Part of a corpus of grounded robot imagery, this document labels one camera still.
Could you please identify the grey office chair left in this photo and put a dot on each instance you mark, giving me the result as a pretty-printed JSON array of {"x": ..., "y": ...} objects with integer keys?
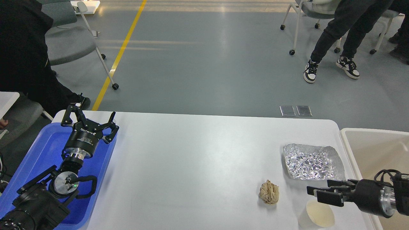
[{"x": 69, "y": 44}]

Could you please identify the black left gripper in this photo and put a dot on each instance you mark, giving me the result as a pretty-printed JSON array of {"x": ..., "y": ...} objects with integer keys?
[{"x": 81, "y": 140}]

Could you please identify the white small table edge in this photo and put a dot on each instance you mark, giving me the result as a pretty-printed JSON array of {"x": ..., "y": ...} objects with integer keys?
[{"x": 7, "y": 100}]

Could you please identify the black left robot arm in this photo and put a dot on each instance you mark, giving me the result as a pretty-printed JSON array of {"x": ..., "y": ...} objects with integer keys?
[{"x": 57, "y": 183}]

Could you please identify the beige plastic bin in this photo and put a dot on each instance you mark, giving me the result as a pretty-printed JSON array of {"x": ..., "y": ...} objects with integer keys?
[{"x": 370, "y": 150}]

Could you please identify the blue plastic tray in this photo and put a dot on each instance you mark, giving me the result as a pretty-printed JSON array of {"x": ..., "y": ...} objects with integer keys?
[{"x": 44, "y": 153}]

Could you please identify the grey chair far left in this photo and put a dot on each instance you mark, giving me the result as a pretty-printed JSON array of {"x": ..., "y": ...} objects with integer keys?
[{"x": 21, "y": 116}]

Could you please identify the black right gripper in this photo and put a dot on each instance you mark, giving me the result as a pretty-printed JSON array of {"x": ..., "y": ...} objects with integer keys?
[{"x": 368, "y": 195}]

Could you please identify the walking person in black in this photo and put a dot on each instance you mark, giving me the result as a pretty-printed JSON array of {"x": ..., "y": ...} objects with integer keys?
[{"x": 24, "y": 60}]

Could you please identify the right metal floor plate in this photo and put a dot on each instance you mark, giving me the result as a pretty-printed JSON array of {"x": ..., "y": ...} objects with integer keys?
[{"x": 304, "y": 111}]

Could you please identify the crumpled brown paper ball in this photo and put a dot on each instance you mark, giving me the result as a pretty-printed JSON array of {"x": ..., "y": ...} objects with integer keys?
[{"x": 269, "y": 193}]

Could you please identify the crumpled aluminium foil sheet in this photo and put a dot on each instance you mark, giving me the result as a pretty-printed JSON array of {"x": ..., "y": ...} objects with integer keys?
[{"x": 307, "y": 162}]

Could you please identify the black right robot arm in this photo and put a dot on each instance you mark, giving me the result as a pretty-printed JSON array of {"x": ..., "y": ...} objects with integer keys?
[{"x": 399, "y": 182}]

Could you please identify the white paper cup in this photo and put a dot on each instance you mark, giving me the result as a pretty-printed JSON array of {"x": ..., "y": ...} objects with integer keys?
[{"x": 316, "y": 215}]

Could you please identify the left metal floor plate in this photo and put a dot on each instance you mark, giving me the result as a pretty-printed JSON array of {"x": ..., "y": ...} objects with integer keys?
[{"x": 287, "y": 111}]

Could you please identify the grey chair far right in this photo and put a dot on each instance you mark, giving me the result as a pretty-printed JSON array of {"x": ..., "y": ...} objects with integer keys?
[{"x": 386, "y": 20}]

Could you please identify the metal floor plate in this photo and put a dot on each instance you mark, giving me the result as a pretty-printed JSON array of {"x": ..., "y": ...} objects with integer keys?
[
  {"x": 287, "y": 111},
  {"x": 304, "y": 111}
]

